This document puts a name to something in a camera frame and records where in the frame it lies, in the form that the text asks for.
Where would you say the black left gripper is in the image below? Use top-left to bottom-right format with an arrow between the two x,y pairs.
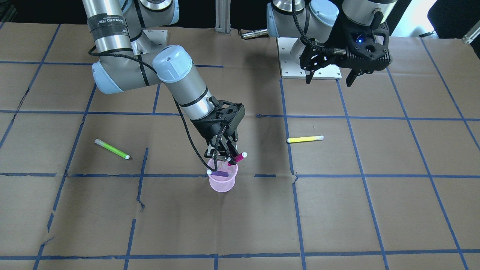
299,15 -> 392,87

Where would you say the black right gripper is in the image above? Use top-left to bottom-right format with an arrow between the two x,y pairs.
191,100 -> 245,165

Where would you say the pink marker pen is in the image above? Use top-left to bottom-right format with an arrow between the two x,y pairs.
226,152 -> 248,166

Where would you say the purple marker pen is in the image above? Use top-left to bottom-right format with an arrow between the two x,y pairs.
206,169 -> 229,177

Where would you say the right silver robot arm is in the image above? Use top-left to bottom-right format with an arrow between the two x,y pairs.
83,0 -> 246,165

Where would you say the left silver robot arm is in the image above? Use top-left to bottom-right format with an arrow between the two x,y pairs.
266,0 -> 396,87

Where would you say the pink mesh cup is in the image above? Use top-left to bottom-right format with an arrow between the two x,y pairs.
208,160 -> 238,192

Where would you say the yellow marker pen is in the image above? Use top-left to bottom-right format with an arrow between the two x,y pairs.
286,135 -> 324,144

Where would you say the green marker pen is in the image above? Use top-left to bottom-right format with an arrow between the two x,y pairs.
94,139 -> 131,160

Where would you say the brown paper table cover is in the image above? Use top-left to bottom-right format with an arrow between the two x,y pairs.
0,23 -> 480,270

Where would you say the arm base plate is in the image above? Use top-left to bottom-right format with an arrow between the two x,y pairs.
277,37 -> 342,80
130,29 -> 169,57

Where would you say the aluminium frame post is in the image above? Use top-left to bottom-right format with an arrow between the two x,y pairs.
215,0 -> 231,35

